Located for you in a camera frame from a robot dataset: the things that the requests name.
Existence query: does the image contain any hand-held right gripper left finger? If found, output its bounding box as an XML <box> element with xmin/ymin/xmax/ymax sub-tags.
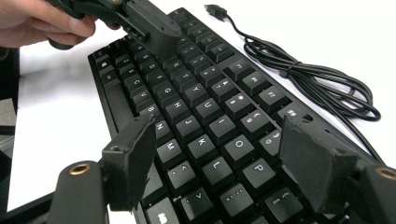
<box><xmin>102</xmin><ymin>114</ymin><xmax>157</xmax><ymax>212</ymax></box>

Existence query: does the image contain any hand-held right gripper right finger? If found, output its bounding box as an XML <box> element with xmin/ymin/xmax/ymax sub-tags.
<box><xmin>278</xmin><ymin>117</ymin><xmax>358</xmax><ymax>213</ymax></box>

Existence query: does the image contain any black computer keyboard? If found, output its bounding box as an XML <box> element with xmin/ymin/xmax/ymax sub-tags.
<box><xmin>88</xmin><ymin>7</ymin><xmax>387</xmax><ymax>224</ymax></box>

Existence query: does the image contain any black keyboard usb cable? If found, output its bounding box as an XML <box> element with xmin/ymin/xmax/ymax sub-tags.
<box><xmin>205</xmin><ymin>4</ymin><xmax>386</xmax><ymax>164</ymax></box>

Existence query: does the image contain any dark metal frame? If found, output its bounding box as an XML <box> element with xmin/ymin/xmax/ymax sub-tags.
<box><xmin>0</xmin><ymin>46</ymin><xmax>21</xmax><ymax>188</ymax></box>

